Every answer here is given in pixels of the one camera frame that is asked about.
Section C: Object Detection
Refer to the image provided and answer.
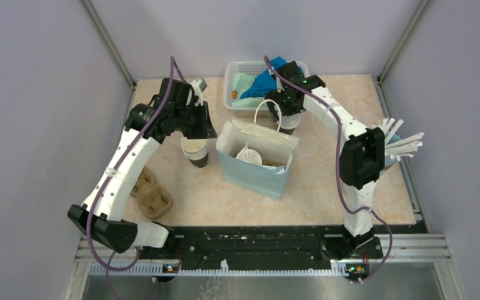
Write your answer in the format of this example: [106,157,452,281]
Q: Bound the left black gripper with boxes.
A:
[174,100,218,139]

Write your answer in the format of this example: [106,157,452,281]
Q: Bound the white lid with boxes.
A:
[279,114,301,130]
[236,148,263,166]

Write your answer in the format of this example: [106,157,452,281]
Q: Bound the stack of paper cups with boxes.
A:
[180,137,209,168]

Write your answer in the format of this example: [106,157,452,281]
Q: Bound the pale blue paper bag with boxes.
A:
[216,100,299,199]

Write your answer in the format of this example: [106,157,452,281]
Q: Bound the brown cardboard cup carrier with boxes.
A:
[130,167,174,220]

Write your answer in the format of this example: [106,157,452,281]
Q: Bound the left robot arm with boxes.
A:
[67,78,217,258]

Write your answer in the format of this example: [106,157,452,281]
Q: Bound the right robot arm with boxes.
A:
[264,61,385,258]

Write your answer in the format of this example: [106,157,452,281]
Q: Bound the blue cloth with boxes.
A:
[240,69,277,99]

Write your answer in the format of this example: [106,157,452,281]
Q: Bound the mint green cloth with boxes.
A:
[231,72,264,108]

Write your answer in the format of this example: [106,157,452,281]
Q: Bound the white plastic basket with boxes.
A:
[222,61,311,118]

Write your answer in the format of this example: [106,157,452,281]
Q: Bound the blue straw holder cup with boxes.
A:
[384,134,401,171]

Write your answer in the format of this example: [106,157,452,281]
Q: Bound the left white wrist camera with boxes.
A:
[190,78,208,106]

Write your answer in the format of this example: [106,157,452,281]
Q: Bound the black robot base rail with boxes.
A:
[76,223,452,278]

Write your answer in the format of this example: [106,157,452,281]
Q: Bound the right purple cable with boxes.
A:
[263,55,394,284]

